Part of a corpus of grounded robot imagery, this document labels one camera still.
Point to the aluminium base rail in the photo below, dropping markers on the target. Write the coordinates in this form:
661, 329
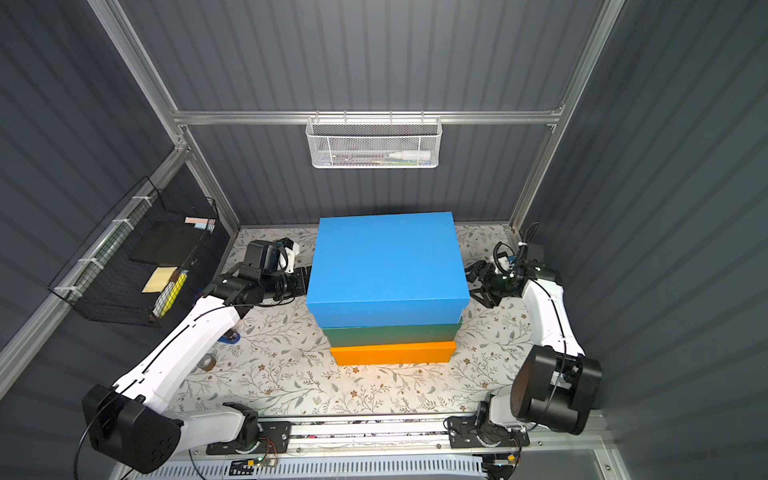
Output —
413, 433

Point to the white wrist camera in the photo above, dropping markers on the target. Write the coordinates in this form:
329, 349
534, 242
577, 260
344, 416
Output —
503, 258
287, 253

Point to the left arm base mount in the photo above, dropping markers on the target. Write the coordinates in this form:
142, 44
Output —
270, 437

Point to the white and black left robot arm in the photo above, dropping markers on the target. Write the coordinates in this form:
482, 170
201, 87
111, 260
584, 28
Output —
126, 421

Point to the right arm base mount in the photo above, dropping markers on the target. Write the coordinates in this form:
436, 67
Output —
466, 432

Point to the orange shoebox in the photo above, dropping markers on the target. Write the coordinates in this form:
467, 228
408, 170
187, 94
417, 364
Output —
391, 354

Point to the white wire mesh basket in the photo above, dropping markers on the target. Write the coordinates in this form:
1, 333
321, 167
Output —
345, 144

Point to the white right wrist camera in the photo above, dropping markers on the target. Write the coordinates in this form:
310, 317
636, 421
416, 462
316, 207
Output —
503, 258

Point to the green shoebox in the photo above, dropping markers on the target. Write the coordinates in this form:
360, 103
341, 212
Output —
385, 335

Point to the blue shoebox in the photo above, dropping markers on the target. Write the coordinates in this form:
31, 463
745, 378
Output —
387, 270

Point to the black notebook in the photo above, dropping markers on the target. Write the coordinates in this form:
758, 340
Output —
167, 244

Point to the black wire wall basket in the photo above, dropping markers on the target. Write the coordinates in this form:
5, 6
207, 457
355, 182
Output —
151, 265

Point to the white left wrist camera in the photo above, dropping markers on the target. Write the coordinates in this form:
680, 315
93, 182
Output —
287, 253

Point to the white marker in basket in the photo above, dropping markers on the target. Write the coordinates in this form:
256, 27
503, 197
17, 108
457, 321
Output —
410, 156

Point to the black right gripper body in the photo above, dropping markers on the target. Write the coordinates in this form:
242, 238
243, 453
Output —
486, 285

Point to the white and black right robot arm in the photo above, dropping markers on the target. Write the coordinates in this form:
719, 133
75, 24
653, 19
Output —
557, 383

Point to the grey tape roll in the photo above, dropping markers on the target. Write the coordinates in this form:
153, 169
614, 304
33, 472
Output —
207, 363

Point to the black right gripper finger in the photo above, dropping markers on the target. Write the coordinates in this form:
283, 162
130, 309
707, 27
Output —
476, 271
484, 297

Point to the yellow sticky note pad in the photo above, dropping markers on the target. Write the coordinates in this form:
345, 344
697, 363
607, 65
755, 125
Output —
159, 279

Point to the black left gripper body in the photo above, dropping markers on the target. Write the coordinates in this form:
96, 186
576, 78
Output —
297, 282

